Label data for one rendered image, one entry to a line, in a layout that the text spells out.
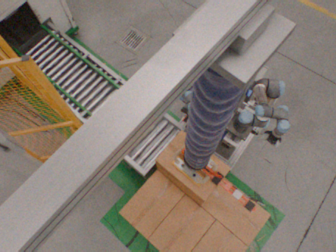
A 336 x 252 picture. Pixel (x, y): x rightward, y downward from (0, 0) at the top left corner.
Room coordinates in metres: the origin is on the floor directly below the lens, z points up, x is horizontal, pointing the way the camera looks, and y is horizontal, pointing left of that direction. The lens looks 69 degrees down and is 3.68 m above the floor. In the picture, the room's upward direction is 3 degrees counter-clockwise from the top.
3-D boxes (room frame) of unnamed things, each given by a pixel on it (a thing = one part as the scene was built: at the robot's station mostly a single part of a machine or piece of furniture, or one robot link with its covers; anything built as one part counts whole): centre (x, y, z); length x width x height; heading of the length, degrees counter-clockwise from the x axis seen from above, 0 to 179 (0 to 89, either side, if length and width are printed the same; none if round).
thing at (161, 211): (0.24, -0.24, 0.34); 1.20 x 1.00 x 0.40; 46
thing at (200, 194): (0.66, -0.23, 0.74); 0.60 x 0.40 x 0.40; 47
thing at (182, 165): (0.59, -0.18, 0.97); 0.34 x 0.10 x 0.05; 46
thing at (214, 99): (0.65, -0.25, 2.22); 0.24 x 0.24 x 1.25
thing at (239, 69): (0.65, -0.25, 2.85); 0.30 x 0.30 x 0.05; 46
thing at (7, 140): (0.76, 1.20, 1.62); 0.20 x 0.05 x 0.30; 46
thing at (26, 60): (1.08, 1.25, 1.05); 0.87 x 0.10 x 2.10; 98
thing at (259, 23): (0.65, -0.25, 2.91); 0.16 x 0.16 x 0.10; 46
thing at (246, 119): (0.99, -0.72, 1.20); 0.13 x 0.12 x 0.14; 77
